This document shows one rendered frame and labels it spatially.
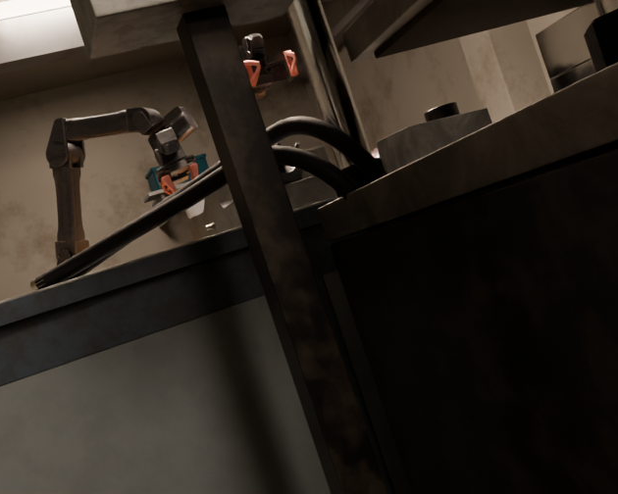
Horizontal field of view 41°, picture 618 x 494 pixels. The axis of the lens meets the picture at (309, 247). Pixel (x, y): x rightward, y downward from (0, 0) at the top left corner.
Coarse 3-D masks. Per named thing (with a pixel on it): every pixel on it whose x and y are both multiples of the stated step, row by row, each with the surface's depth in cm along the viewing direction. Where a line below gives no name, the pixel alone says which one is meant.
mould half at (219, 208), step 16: (304, 176) 174; (224, 192) 169; (288, 192) 160; (304, 192) 161; (320, 192) 162; (208, 208) 179; (224, 208) 166; (192, 224) 200; (224, 224) 171; (240, 224) 158
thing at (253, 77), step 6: (246, 60) 207; (246, 66) 206; (258, 66) 201; (252, 72) 206; (258, 72) 202; (252, 78) 205; (258, 78) 208; (264, 78) 209; (270, 78) 209; (252, 84) 206; (258, 84) 208; (264, 84) 210
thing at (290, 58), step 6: (276, 54) 210; (282, 54) 211; (288, 54) 207; (294, 54) 204; (264, 60) 211; (270, 60) 210; (276, 60) 210; (282, 60) 211; (288, 60) 210; (294, 60) 205; (270, 66) 211; (288, 66) 210; (294, 66) 207; (294, 72) 209
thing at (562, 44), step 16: (592, 0) 130; (576, 16) 135; (592, 16) 131; (544, 32) 143; (560, 32) 139; (576, 32) 136; (544, 48) 144; (560, 48) 141; (576, 48) 137; (544, 64) 146; (560, 64) 142; (576, 64) 138; (592, 64) 135; (560, 80) 143; (576, 80) 139
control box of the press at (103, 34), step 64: (128, 0) 101; (192, 0) 104; (256, 0) 112; (192, 64) 111; (256, 128) 109; (256, 192) 108; (256, 256) 111; (320, 320) 109; (320, 384) 108; (320, 448) 111
